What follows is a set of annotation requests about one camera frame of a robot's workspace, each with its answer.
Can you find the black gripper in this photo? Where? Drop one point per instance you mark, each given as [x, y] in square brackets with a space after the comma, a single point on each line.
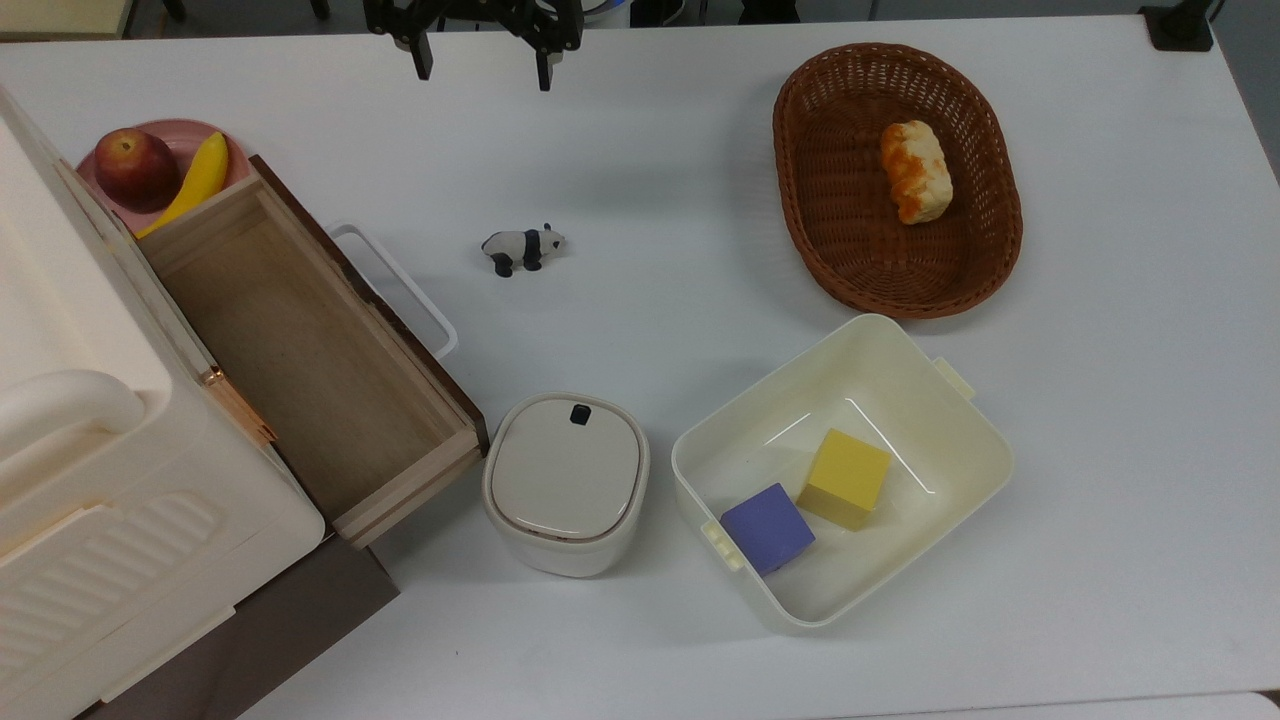
[470, 12]

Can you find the small panda toy figure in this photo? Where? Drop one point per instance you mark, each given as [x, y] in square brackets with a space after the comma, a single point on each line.
[520, 248]

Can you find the yellow toy banana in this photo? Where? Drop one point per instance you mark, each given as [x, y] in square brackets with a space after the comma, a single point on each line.
[200, 180]

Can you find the red toy apple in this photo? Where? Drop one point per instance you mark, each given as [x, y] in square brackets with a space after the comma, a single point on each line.
[136, 168]

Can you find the toy bread loaf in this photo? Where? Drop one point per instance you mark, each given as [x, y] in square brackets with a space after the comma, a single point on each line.
[916, 172]

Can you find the dark wood drawer cabinet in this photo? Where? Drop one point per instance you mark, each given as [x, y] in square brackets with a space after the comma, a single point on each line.
[290, 620]

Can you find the pink plate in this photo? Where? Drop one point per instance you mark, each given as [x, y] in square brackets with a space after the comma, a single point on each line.
[190, 140]

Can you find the brown wicker basket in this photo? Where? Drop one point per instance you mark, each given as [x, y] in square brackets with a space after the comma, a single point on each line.
[850, 250]

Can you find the small cream lidded trash can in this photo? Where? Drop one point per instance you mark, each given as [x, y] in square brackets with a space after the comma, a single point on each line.
[565, 480]

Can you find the cream plastic open bin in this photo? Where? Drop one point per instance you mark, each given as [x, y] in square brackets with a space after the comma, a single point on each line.
[900, 400]

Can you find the purple foam cube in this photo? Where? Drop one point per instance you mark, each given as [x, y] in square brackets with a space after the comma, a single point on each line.
[768, 528]

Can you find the yellow foam cube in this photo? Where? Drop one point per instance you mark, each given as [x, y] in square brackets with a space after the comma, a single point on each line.
[845, 475]

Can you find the cream wooden cabinet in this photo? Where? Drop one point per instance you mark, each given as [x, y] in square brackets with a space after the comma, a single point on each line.
[100, 500]

